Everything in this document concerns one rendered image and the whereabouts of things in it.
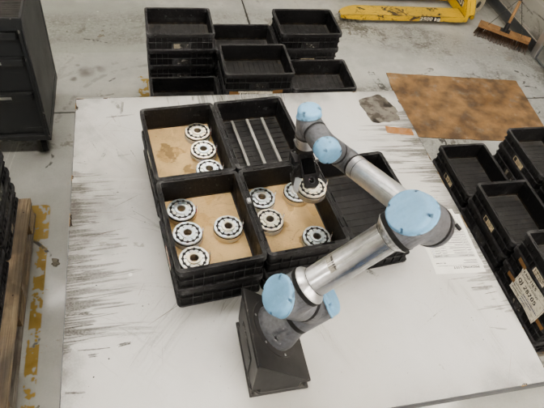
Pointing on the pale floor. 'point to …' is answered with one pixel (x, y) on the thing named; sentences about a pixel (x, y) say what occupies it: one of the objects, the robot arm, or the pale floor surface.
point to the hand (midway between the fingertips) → (303, 189)
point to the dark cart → (26, 74)
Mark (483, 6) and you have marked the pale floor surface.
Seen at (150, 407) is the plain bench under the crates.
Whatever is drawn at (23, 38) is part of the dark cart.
